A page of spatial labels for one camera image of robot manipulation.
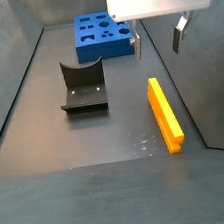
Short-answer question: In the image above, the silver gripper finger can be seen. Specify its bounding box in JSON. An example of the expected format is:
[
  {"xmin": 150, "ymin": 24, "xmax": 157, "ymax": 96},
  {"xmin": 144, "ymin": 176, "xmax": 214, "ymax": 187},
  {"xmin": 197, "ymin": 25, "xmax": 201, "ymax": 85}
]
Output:
[
  {"xmin": 129, "ymin": 20, "xmax": 142, "ymax": 61},
  {"xmin": 172, "ymin": 11, "xmax": 192, "ymax": 54}
]

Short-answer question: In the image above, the yellow double-square block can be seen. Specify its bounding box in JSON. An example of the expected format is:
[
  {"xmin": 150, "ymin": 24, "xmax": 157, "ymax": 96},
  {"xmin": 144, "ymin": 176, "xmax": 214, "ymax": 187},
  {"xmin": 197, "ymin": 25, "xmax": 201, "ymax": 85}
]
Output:
[{"xmin": 147, "ymin": 78, "xmax": 184, "ymax": 154}]

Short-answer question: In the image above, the blue foam shape board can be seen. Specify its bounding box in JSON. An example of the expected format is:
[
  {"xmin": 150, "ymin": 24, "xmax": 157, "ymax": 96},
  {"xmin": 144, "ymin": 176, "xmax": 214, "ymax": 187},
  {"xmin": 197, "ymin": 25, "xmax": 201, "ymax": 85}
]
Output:
[{"xmin": 73, "ymin": 11, "xmax": 135, "ymax": 64}]

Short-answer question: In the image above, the black curved stand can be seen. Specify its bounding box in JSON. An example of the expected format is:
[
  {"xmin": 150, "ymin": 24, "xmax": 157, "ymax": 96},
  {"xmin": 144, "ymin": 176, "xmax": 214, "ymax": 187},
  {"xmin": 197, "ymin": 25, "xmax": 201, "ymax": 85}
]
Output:
[{"xmin": 60, "ymin": 58, "xmax": 108, "ymax": 112}]

